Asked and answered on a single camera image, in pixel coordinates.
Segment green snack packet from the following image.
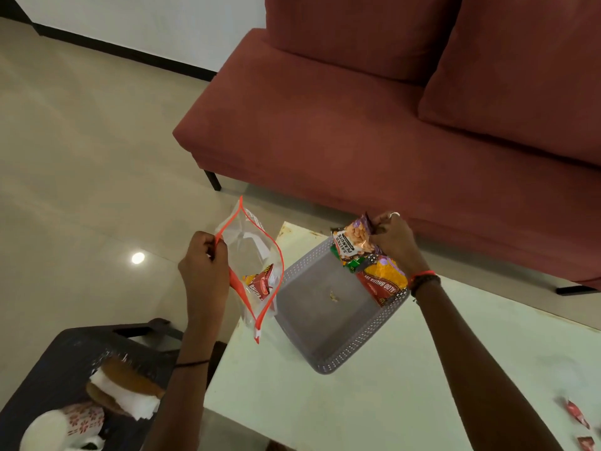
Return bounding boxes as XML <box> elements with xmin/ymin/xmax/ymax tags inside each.
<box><xmin>331</xmin><ymin>244</ymin><xmax>372</xmax><ymax>274</ymax></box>

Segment person's right hand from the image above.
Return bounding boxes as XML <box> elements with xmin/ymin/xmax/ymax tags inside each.
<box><xmin>369</xmin><ymin>211</ymin><xmax>419</xmax><ymax>280</ymax></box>

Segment black plastic stool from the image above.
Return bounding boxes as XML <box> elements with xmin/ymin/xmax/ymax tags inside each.
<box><xmin>0</xmin><ymin>318</ymin><xmax>185</xmax><ymax>451</ymax></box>

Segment red yellow snack packet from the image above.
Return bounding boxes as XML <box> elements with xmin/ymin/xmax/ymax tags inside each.
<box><xmin>242</xmin><ymin>264</ymin><xmax>275</xmax><ymax>302</ymax></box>

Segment black bead bracelet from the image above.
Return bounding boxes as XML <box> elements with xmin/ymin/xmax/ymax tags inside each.
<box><xmin>410</xmin><ymin>275</ymin><xmax>442</xmax><ymax>298</ymax></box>

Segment white paper cup red print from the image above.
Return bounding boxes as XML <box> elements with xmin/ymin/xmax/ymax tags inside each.
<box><xmin>19</xmin><ymin>402</ymin><xmax>106</xmax><ymax>451</ymax></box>

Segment red orange snack packet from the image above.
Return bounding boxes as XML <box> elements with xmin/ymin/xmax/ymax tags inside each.
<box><xmin>355</xmin><ymin>256</ymin><xmax>408</xmax><ymax>308</ymax></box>

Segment maroon sofa back cushion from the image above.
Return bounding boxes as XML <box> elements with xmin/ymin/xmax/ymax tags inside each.
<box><xmin>418</xmin><ymin>0</ymin><xmax>601</xmax><ymax>167</ymax></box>
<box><xmin>264</xmin><ymin>0</ymin><xmax>465</xmax><ymax>85</ymax></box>

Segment grey perforated plastic basket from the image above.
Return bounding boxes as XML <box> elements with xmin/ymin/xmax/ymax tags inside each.
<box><xmin>274</xmin><ymin>236</ymin><xmax>410</xmax><ymax>375</ymax></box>

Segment person's right forearm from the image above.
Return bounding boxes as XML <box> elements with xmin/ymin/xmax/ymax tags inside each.
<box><xmin>413</xmin><ymin>280</ymin><xmax>564</xmax><ymax>451</ymax></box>

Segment white tissue paper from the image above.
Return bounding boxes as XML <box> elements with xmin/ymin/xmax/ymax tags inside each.
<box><xmin>89</xmin><ymin>368</ymin><xmax>161</xmax><ymax>421</ymax></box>

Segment person's left hand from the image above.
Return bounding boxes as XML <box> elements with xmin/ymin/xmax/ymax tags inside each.
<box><xmin>177</xmin><ymin>231</ymin><xmax>231</xmax><ymax>326</ymax></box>

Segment maroon fabric sofa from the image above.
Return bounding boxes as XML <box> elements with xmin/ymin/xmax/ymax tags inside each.
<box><xmin>172</xmin><ymin>0</ymin><xmax>601</xmax><ymax>291</ymax></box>

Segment person's left forearm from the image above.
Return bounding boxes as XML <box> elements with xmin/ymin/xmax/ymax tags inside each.
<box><xmin>142</xmin><ymin>319</ymin><xmax>225</xmax><ymax>451</ymax></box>

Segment orange purple snack packet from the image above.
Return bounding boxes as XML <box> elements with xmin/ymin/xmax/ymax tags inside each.
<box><xmin>331</xmin><ymin>214</ymin><xmax>377</xmax><ymax>268</ymax></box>

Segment clear zip bag orange seal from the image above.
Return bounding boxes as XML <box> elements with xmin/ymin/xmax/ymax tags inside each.
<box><xmin>214</xmin><ymin>196</ymin><xmax>285</xmax><ymax>345</ymax></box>

